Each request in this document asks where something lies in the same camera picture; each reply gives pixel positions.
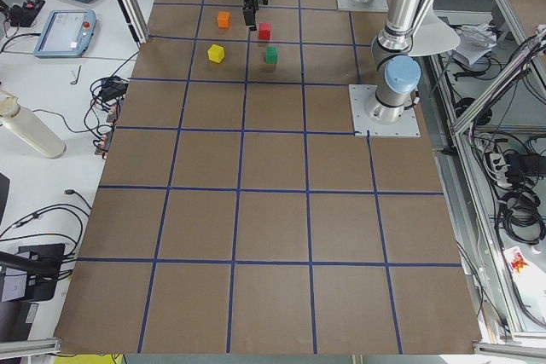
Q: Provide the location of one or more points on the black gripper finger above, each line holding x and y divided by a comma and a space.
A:
250, 8

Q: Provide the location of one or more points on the red wooden block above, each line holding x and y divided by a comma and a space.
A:
264, 31

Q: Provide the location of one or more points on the orange wooden block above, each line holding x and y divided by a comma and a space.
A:
224, 19

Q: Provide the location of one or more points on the green wooden block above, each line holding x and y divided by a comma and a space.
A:
271, 55

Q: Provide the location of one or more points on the yellow wooden block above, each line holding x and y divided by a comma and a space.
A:
216, 53

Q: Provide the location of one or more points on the allen key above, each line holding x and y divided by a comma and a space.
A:
76, 75

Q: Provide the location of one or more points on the blue teach pendant lower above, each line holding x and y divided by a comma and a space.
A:
66, 34

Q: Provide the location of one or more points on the brown paper mat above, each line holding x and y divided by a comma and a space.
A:
238, 212

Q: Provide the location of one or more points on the white power strip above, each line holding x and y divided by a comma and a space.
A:
497, 169

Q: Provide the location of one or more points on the black monitor stand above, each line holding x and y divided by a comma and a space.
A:
32, 273

